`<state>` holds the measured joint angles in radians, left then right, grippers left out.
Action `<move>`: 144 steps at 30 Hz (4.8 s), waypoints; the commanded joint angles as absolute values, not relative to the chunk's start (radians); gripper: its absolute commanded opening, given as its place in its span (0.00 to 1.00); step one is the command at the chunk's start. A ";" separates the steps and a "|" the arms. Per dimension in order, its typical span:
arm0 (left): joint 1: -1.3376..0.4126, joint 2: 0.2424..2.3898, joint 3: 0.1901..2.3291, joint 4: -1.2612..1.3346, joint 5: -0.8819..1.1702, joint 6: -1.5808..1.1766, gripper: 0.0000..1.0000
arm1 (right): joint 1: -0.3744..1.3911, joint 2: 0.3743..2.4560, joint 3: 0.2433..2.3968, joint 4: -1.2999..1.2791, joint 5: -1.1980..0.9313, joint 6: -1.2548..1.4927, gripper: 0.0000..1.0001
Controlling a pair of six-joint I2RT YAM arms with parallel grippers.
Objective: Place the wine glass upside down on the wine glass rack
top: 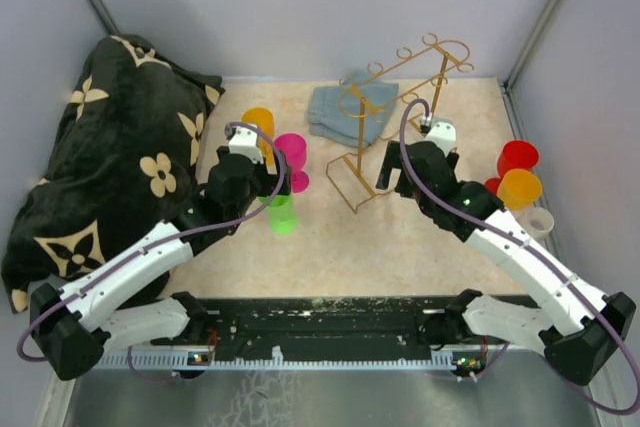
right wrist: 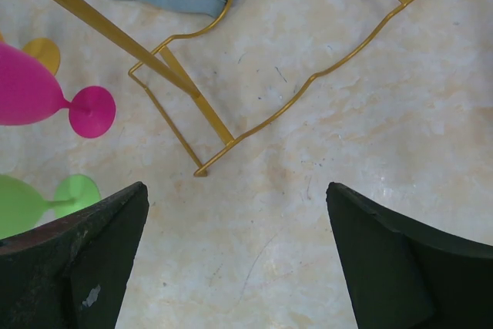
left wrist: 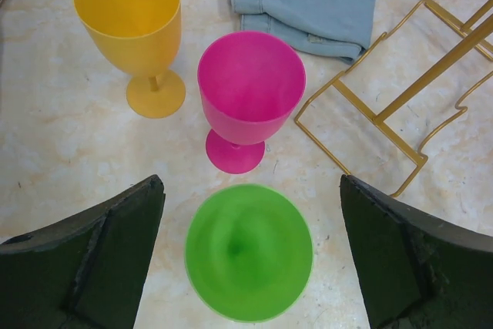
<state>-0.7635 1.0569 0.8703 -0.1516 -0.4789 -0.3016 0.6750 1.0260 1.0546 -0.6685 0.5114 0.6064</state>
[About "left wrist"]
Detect yellow plastic wine glass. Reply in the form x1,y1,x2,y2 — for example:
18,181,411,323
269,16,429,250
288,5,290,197
73,0,186,119

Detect folded light blue jeans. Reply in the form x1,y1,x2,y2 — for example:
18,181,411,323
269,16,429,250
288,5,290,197
230,0,376,64

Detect green plastic wine glass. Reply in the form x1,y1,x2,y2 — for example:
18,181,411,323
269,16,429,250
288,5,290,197
184,183,314,323

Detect pink plastic wine glass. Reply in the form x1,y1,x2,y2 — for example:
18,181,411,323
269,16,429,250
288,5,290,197
197,31,306,174

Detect gold wire glass rack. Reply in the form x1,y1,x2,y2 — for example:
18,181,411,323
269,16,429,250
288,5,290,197
293,0,492,198

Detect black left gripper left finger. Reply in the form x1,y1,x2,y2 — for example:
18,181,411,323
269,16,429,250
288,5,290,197
1,175,166,328

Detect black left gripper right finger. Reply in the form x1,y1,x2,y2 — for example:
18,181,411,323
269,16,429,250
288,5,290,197
340,175,492,328

